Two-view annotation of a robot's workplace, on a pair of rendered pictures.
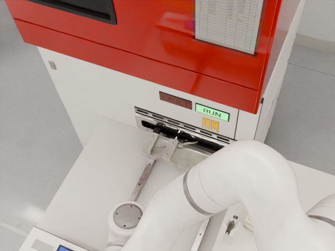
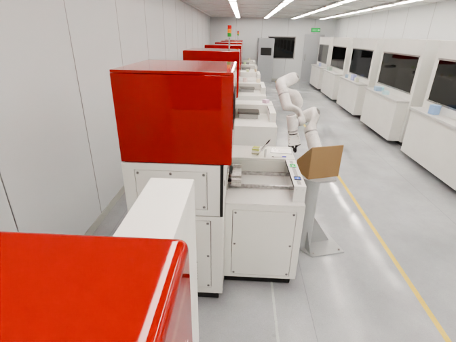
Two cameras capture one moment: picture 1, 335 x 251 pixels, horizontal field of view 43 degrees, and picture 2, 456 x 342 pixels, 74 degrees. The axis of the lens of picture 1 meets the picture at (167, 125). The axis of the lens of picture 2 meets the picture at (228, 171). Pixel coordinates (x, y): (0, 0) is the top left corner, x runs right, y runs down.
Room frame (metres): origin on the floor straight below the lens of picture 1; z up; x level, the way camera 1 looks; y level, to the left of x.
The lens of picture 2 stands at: (1.88, 2.12, 2.02)
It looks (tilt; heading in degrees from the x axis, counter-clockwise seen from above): 24 degrees down; 244
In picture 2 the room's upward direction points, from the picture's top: 1 degrees clockwise
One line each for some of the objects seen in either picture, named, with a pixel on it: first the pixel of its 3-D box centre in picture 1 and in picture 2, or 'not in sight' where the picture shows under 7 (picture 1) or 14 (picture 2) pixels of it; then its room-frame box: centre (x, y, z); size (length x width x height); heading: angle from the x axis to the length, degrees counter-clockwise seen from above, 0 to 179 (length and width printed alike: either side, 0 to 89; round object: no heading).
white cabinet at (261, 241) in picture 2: not in sight; (259, 216); (0.48, -0.01, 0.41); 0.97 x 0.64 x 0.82; 62
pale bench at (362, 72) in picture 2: not in sight; (367, 77); (-5.60, -4.25, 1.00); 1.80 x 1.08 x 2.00; 62
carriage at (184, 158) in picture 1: (190, 160); (236, 175); (0.72, -0.07, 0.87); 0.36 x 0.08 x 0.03; 62
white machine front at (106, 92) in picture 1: (144, 100); (225, 168); (0.90, 0.07, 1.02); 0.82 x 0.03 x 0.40; 62
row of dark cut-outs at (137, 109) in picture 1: (190, 127); not in sight; (0.81, -0.08, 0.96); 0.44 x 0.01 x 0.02; 62
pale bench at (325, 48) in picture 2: not in sight; (328, 63); (-7.69, -8.13, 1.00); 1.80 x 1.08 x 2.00; 62
